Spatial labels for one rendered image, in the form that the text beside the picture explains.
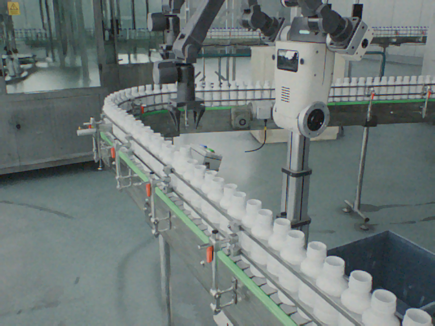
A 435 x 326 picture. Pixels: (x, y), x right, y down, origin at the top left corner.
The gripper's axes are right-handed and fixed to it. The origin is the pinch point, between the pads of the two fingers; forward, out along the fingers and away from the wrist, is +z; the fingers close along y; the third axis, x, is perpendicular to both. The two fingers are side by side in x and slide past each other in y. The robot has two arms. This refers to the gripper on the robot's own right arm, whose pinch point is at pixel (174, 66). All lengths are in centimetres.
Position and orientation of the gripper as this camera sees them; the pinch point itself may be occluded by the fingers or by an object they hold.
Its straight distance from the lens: 178.7
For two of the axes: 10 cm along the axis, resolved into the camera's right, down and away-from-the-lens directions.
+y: -8.8, 1.6, -4.4
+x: 4.7, 3.0, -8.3
